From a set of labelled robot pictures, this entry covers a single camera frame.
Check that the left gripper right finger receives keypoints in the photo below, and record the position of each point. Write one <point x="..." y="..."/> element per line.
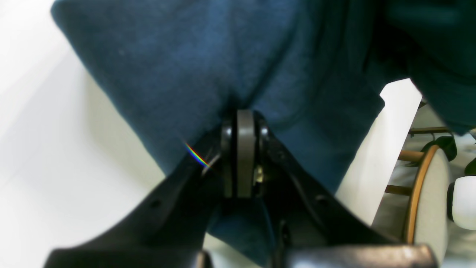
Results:
<point x="311" y="228"/>

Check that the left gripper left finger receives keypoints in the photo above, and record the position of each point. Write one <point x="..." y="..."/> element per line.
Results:
<point x="167" y="229"/>

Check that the dark blue T-shirt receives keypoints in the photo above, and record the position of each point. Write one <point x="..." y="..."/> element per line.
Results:
<point x="176" y="70"/>

